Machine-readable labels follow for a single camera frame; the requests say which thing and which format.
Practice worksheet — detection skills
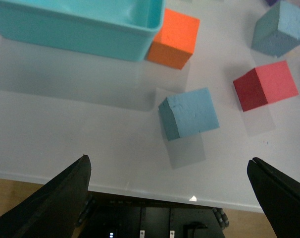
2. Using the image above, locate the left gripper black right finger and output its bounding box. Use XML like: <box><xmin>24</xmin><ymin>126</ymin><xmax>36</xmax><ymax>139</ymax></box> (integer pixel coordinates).
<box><xmin>247</xmin><ymin>157</ymin><xmax>300</xmax><ymax>238</ymax></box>

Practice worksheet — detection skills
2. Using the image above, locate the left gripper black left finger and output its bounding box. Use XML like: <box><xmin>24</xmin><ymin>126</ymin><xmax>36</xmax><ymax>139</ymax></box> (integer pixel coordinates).
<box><xmin>0</xmin><ymin>155</ymin><xmax>91</xmax><ymax>238</ymax></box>

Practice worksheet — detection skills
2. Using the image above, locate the light blue foam block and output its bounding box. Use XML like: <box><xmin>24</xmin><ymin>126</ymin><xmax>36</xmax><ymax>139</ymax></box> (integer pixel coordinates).
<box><xmin>251</xmin><ymin>0</ymin><xmax>300</xmax><ymax>58</ymax></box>
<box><xmin>158</xmin><ymin>88</ymin><xmax>219</xmax><ymax>141</ymax></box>

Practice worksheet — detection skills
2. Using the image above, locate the red foam block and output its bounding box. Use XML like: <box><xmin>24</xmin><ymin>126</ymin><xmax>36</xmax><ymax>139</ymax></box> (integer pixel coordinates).
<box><xmin>233</xmin><ymin>60</ymin><xmax>299</xmax><ymax>112</ymax></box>

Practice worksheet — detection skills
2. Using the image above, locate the orange foam block by bin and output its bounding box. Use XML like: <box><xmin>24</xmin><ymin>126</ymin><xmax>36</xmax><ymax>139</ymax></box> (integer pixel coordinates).
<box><xmin>147</xmin><ymin>8</ymin><xmax>200</xmax><ymax>70</ymax></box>

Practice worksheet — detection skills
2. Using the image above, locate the teal plastic bin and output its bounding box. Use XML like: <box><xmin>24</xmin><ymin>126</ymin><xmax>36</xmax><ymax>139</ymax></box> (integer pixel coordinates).
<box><xmin>0</xmin><ymin>0</ymin><xmax>165</xmax><ymax>61</ymax></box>

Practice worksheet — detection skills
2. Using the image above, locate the purple foam block far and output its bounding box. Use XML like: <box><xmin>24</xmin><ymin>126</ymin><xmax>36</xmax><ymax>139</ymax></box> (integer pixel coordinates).
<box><xmin>265</xmin><ymin>0</ymin><xmax>279</xmax><ymax>6</ymax></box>

